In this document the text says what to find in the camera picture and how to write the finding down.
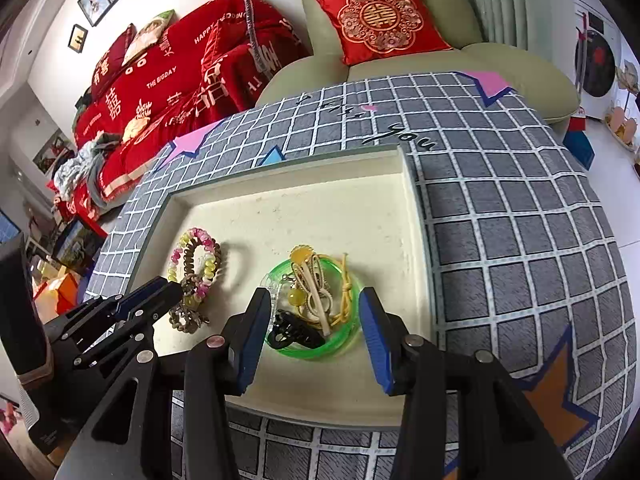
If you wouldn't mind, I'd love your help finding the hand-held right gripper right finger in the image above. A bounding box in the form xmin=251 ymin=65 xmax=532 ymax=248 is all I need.
xmin=359 ymin=286 xmax=576 ymax=480

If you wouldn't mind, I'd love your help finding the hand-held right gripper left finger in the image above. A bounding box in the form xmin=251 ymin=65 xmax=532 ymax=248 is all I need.
xmin=55 ymin=287 xmax=273 ymax=480

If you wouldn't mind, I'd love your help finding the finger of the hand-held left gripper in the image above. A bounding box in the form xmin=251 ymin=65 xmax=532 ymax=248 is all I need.
xmin=72 ymin=306 xmax=168 ymax=369
xmin=44 ymin=276 xmax=185 ymax=344

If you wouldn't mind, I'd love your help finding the black hair clip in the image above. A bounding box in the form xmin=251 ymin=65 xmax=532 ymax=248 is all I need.
xmin=265 ymin=309 xmax=326 ymax=351

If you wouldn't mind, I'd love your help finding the pink yellow beaded bracelet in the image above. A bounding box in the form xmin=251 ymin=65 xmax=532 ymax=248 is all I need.
xmin=167 ymin=227 xmax=221 ymax=308

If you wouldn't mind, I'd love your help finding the brown braided bracelet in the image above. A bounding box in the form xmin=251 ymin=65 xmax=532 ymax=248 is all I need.
xmin=169 ymin=276 xmax=213 ymax=334

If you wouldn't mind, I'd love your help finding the green transparent bangle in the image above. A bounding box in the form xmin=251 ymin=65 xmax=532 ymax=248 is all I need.
xmin=262 ymin=256 xmax=366 ymax=359

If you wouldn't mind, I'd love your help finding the beige hairpin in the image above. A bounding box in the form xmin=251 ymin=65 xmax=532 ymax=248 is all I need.
xmin=295 ymin=255 xmax=341 ymax=333

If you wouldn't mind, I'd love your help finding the yellow bead hair tie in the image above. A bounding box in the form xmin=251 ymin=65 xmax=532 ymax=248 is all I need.
xmin=289 ymin=245 xmax=358 ymax=326

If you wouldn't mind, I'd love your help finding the grey-green jewelry tray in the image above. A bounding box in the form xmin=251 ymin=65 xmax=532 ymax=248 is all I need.
xmin=129 ymin=144 xmax=438 ymax=431

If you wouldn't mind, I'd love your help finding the orange bag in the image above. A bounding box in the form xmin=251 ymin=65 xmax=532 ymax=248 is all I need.
xmin=32 ymin=270 xmax=81 ymax=316

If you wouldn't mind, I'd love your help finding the grey clothes pile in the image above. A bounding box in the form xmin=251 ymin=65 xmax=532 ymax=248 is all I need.
xmin=52 ymin=132 xmax=121 ymax=206

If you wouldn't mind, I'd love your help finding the grey grid star tablecloth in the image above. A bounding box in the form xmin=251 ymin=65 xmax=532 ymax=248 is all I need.
xmin=80 ymin=70 xmax=628 ymax=480

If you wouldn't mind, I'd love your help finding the red printed blanket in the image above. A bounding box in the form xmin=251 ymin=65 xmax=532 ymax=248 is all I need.
xmin=72 ymin=0 xmax=313 ymax=218

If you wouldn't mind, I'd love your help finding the white green printed pillow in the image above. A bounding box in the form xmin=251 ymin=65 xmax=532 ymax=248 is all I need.
xmin=122 ymin=10 xmax=176 ymax=66

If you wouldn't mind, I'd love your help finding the blue box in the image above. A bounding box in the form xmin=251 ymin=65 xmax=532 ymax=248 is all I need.
xmin=562 ymin=127 xmax=596 ymax=170

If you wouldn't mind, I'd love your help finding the light green sofa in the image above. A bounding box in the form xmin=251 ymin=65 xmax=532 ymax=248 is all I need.
xmin=255 ymin=0 xmax=581 ymax=126

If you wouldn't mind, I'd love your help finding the red embroidered cushion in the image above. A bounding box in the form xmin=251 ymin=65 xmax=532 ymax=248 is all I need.
xmin=316 ymin=0 xmax=453 ymax=66

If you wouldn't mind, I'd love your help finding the wooden display rack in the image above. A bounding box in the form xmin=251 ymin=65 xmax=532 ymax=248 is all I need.
xmin=602 ymin=60 xmax=640 ymax=176

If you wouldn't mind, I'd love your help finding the red mop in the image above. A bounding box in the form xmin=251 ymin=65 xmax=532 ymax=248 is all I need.
xmin=570 ymin=10 xmax=591 ymax=133

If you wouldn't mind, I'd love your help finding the white washing machine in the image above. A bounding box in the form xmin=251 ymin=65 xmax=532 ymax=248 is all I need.
xmin=572 ymin=0 xmax=626 ymax=121

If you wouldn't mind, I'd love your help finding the wall poster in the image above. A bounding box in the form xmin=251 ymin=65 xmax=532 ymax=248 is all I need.
xmin=32 ymin=130 xmax=76 ymax=176

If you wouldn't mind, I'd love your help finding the grey hanging cord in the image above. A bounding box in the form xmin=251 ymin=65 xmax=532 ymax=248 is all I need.
xmin=239 ymin=0 xmax=268 ymax=76

